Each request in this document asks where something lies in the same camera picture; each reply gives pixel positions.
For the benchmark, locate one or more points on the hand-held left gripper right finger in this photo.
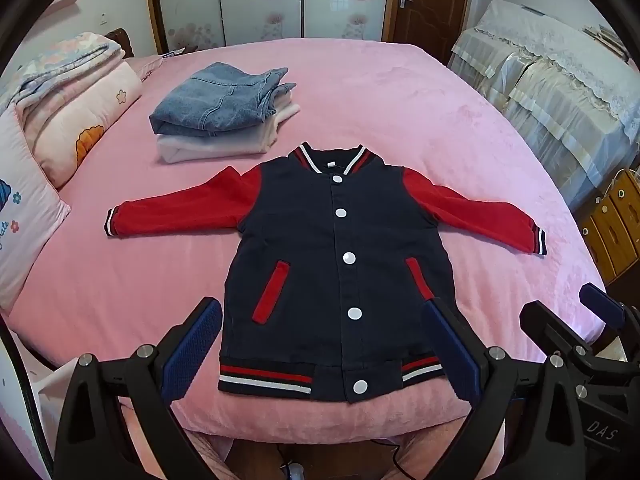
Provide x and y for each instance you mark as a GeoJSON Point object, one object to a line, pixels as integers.
{"type": "Point", "coordinates": [452, 347]}

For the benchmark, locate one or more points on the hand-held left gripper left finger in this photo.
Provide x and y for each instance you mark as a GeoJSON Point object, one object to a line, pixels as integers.
{"type": "Point", "coordinates": [192, 347]}

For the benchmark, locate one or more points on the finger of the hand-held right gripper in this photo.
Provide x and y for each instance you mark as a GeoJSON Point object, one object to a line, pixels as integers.
{"type": "Point", "coordinates": [547, 325]}
{"type": "Point", "coordinates": [602, 302]}

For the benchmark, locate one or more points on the navy and red varsity jacket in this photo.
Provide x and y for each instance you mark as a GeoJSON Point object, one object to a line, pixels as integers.
{"type": "Point", "coordinates": [345, 270]}

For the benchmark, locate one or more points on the wooden drawer cabinet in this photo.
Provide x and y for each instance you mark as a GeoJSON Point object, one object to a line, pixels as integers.
{"type": "Point", "coordinates": [612, 230]}

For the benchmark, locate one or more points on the folded white garment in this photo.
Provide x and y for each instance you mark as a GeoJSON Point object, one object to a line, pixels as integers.
{"type": "Point", "coordinates": [215, 145]}

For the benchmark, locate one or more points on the lace-covered furniture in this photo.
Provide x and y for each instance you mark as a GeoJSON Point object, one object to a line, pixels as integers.
{"type": "Point", "coordinates": [560, 90]}

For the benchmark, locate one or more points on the pink printed pillow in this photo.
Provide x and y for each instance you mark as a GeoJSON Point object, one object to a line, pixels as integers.
{"type": "Point", "coordinates": [25, 210]}

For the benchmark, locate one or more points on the pink bed blanket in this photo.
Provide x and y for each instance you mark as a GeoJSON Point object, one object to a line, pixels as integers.
{"type": "Point", "coordinates": [450, 125]}

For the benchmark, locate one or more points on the folded blue jeans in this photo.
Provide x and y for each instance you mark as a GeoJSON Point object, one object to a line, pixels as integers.
{"type": "Point", "coordinates": [220, 102]}

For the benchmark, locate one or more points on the folded pink quilt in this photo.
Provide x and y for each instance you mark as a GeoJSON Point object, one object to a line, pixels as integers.
{"type": "Point", "coordinates": [80, 125]}

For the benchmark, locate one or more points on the folded patterned blanket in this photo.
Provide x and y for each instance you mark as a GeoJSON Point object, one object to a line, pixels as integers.
{"type": "Point", "coordinates": [60, 67]}

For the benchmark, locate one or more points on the wooden headboard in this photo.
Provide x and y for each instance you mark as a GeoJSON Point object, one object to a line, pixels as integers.
{"type": "Point", "coordinates": [120, 40]}

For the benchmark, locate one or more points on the brown wooden door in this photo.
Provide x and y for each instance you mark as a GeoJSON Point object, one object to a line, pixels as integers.
{"type": "Point", "coordinates": [430, 0]}

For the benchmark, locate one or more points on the pink wall shelf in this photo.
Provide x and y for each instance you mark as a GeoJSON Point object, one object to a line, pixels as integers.
{"type": "Point", "coordinates": [67, 2]}

